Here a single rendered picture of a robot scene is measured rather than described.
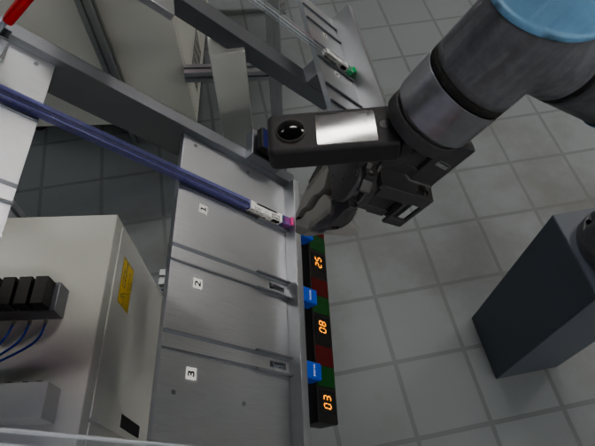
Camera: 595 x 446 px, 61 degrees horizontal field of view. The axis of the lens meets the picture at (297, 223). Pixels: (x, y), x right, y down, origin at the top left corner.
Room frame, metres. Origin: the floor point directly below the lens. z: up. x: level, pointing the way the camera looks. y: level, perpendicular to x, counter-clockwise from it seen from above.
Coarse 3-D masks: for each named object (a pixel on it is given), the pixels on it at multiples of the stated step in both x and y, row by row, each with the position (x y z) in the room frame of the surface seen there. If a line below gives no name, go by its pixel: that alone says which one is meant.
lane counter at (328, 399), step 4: (320, 392) 0.17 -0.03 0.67; (324, 392) 0.17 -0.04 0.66; (328, 392) 0.18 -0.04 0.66; (332, 392) 0.18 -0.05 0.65; (320, 396) 0.17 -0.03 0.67; (324, 396) 0.17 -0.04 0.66; (328, 396) 0.17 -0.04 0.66; (332, 396) 0.17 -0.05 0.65; (320, 400) 0.16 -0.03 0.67; (324, 400) 0.16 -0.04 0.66; (328, 400) 0.17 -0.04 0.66; (332, 400) 0.17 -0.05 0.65; (320, 404) 0.16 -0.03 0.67; (324, 404) 0.16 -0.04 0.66; (328, 404) 0.16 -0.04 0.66; (332, 404) 0.16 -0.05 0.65; (320, 408) 0.15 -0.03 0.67; (324, 408) 0.15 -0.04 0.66; (328, 408) 0.15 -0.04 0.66; (332, 408) 0.16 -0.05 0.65; (324, 412) 0.15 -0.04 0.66; (328, 412) 0.15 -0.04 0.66; (332, 412) 0.15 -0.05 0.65
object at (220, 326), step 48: (192, 144) 0.47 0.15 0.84; (192, 192) 0.39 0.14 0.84; (240, 192) 0.43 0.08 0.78; (192, 240) 0.32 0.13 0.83; (240, 240) 0.35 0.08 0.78; (192, 288) 0.26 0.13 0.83; (240, 288) 0.28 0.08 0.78; (192, 336) 0.20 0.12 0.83; (240, 336) 0.22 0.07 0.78; (288, 336) 0.24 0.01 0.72; (192, 384) 0.15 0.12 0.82; (240, 384) 0.16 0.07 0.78; (288, 384) 0.17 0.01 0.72; (192, 432) 0.10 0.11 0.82; (240, 432) 0.10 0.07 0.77; (288, 432) 0.11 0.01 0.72
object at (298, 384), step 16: (288, 192) 0.47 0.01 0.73; (288, 208) 0.44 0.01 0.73; (288, 240) 0.39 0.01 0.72; (288, 256) 0.36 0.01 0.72; (288, 272) 0.33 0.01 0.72; (288, 288) 0.31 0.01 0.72; (288, 304) 0.28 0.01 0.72; (304, 304) 0.28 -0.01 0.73; (288, 320) 0.26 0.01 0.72; (304, 320) 0.25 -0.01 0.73; (304, 336) 0.23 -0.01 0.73; (304, 352) 0.21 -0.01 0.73; (304, 368) 0.19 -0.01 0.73; (304, 384) 0.17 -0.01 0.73; (304, 400) 0.15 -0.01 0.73; (304, 416) 0.13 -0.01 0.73; (304, 432) 0.11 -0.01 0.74
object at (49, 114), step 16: (0, 96) 0.39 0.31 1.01; (16, 96) 0.40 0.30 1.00; (32, 112) 0.40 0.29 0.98; (48, 112) 0.40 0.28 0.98; (64, 128) 0.40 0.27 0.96; (80, 128) 0.40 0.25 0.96; (96, 128) 0.41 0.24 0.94; (112, 144) 0.40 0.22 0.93; (128, 144) 0.41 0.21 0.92; (144, 160) 0.40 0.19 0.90; (160, 160) 0.41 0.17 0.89; (176, 176) 0.40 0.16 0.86; (192, 176) 0.41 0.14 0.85; (208, 192) 0.40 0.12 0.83; (224, 192) 0.41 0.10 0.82; (288, 224) 0.41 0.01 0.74
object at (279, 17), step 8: (256, 0) 0.72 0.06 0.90; (264, 0) 0.73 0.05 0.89; (264, 8) 0.72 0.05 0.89; (272, 8) 0.73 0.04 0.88; (272, 16) 0.72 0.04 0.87; (280, 16) 0.72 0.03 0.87; (288, 24) 0.73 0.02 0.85; (296, 32) 0.73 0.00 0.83; (304, 32) 0.74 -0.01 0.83; (304, 40) 0.73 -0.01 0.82; (312, 40) 0.73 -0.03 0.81; (320, 48) 0.74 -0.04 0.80; (344, 72) 0.74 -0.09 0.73; (352, 72) 0.75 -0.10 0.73
